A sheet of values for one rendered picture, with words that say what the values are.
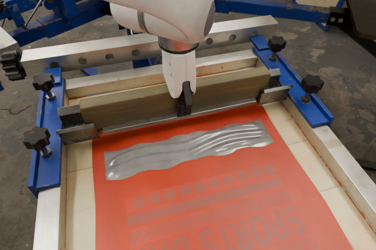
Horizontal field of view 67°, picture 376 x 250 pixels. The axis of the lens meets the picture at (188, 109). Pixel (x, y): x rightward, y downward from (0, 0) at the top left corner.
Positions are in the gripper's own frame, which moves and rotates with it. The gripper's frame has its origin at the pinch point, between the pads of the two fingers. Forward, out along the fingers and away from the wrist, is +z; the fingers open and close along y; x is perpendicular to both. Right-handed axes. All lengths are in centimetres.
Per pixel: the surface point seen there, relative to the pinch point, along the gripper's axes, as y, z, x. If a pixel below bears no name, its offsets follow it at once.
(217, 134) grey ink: 7.1, 5.5, 6.5
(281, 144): 13.2, 5.9, 19.1
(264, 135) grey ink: 10.0, 5.7, 16.7
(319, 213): 28.9, 5.9, 18.2
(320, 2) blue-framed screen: -179, 84, 185
